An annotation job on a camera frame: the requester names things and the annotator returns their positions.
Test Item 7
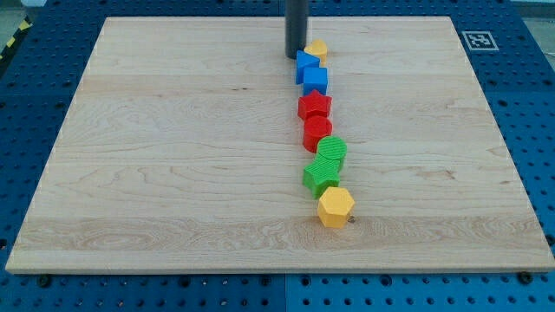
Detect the light wooden board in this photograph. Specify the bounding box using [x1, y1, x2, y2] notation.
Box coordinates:
[6, 16, 554, 275]

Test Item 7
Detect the red cylinder block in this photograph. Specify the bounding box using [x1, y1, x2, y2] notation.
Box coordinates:
[303, 115, 333, 153]

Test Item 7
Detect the white fiducial marker tag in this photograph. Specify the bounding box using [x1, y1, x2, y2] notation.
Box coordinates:
[462, 30, 499, 51]

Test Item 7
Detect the black bolt front left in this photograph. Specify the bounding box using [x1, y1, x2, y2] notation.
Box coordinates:
[36, 275, 52, 289]

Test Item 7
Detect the yellow hexagon block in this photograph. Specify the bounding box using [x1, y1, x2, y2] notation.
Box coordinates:
[317, 186, 356, 229]

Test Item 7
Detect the black bolt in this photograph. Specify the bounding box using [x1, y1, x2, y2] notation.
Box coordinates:
[517, 271, 534, 285]
[36, 275, 52, 289]

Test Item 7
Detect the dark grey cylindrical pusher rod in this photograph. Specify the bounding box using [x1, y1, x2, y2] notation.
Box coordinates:
[284, 0, 309, 59]

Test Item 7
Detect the black bolt front right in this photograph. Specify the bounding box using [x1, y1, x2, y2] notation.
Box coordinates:
[517, 271, 534, 285]

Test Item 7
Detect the blue cube block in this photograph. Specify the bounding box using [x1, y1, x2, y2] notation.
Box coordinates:
[303, 68, 329, 95]

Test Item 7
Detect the green star block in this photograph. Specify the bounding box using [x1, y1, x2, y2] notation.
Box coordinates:
[303, 154, 340, 199]

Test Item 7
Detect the red star block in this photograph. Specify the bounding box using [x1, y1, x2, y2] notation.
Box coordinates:
[297, 89, 332, 120]

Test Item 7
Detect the green cylinder block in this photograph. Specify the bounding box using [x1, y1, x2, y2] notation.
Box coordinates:
[316, 136, 347, 171]

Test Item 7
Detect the yellow black hazard tape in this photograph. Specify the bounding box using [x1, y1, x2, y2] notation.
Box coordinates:
[1, 16, 32, 62]

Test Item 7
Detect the blue triangle block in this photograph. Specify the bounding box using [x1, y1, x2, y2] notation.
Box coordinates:
[296, 50, 320, 84]

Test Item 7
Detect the yellow heart block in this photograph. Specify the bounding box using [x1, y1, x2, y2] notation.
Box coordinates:
[304, 39, 328, 67]

